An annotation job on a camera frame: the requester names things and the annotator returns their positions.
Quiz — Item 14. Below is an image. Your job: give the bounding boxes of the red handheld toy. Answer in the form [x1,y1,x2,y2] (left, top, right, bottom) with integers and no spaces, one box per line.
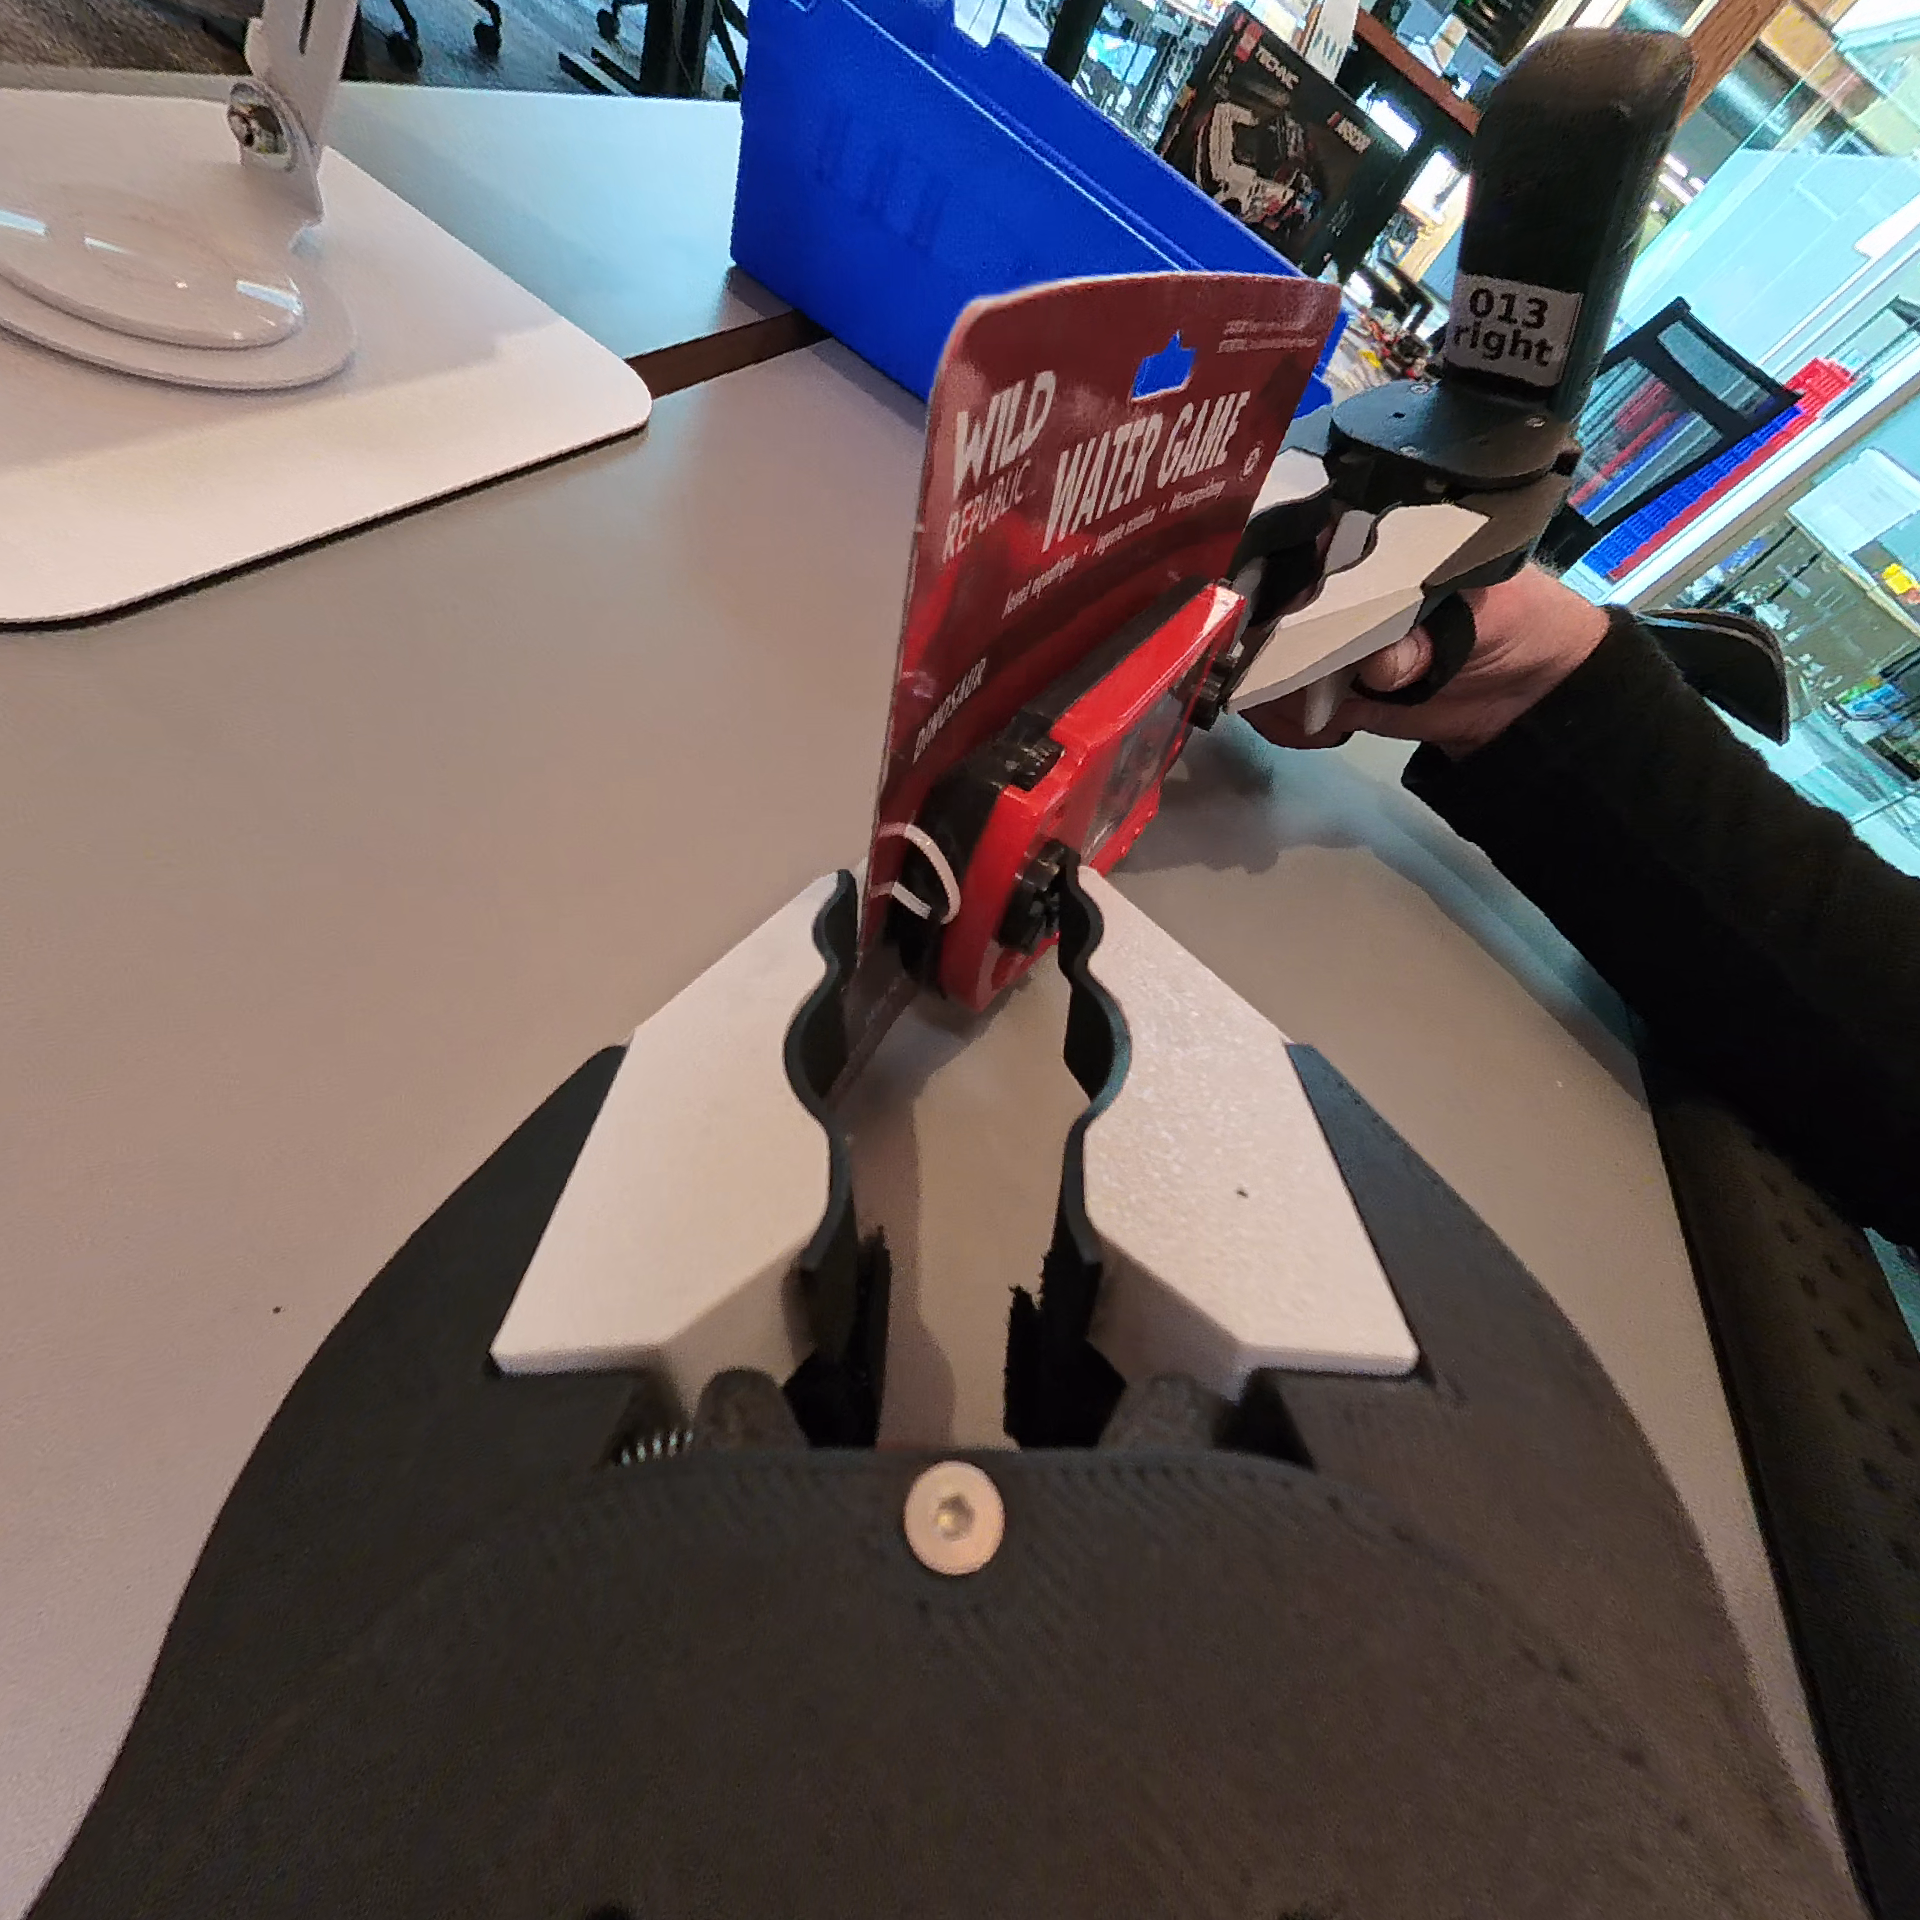
[824,271,1345,1097]

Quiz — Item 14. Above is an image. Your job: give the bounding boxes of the wooden table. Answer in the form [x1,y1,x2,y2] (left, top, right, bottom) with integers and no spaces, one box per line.
[1348,14,1488,142]

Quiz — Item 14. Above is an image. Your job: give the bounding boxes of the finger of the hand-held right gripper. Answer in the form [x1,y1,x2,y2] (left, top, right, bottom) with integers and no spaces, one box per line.
[1233,449,1395,620]
[1227,503,1488,713]

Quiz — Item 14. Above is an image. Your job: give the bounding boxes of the blue plastic bin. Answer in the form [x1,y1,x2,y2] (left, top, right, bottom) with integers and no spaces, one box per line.
[731,0,1336,410]

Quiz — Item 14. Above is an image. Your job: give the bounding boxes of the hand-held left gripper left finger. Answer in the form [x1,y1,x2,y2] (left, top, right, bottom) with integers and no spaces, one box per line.
[492,871,892,1450]

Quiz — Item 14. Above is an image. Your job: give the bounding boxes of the person's right forearm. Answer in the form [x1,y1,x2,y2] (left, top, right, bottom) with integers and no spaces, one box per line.
[1403,606,1920,1255]

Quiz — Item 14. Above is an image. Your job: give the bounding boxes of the black perforated foam pad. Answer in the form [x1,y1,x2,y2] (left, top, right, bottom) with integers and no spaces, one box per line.
[1643,1082,1920,1914]

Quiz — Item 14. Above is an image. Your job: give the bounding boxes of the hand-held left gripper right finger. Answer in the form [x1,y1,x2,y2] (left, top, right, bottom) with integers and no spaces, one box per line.
[1009,868,1422,1450]

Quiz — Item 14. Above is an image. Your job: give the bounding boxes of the person's right hand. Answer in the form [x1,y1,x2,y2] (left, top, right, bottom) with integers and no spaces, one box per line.
[1245,572,1615,762]

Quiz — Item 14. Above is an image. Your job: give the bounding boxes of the black office chair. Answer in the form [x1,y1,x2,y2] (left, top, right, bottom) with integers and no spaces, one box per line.
[1636,606,1792,747]

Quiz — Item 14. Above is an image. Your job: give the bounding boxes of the toy car box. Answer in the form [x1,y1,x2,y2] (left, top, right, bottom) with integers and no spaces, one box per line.
[1153,42,1414,282]

